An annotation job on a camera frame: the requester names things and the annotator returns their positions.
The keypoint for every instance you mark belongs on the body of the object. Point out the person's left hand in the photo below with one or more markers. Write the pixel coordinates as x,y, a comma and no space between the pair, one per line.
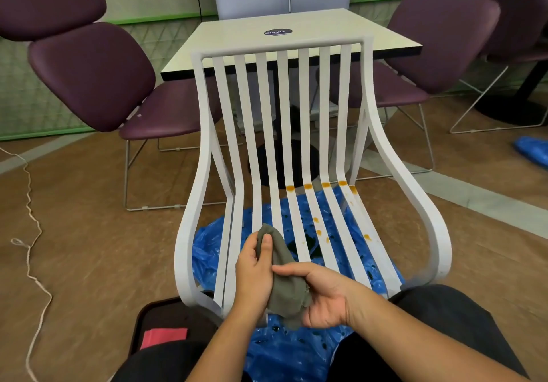
252,279

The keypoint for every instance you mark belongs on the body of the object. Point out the person's right hand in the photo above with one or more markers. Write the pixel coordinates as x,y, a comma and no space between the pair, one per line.
329,292

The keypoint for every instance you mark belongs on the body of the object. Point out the grey cleaning cloth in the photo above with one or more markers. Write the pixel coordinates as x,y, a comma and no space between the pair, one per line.
287,287

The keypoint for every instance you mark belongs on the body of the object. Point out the white slatted chair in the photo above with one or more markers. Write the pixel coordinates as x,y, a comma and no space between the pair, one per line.
201,180

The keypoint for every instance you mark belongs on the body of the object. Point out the person's left forearm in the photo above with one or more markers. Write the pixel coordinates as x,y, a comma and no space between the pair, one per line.
222,347

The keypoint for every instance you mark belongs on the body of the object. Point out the purple lounge chair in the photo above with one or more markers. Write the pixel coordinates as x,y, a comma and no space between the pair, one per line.
441,39
85,73
518,22

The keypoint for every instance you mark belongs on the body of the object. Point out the blue plastic sheet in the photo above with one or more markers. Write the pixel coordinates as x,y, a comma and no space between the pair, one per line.
282,351
533,150

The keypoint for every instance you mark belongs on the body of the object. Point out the dark brown tray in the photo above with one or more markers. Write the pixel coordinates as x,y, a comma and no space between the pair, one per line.
171,313

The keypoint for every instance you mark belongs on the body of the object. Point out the pink cloth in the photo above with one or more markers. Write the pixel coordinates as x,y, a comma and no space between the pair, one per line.
162,336

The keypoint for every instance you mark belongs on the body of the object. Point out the black round table base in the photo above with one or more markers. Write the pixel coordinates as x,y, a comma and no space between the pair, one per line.
282,163
509,110

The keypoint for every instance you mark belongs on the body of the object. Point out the cream square table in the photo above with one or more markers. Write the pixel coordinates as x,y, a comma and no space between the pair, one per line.
231,39

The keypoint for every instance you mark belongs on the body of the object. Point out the round dark sticker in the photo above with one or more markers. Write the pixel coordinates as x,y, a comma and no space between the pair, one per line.
278,32

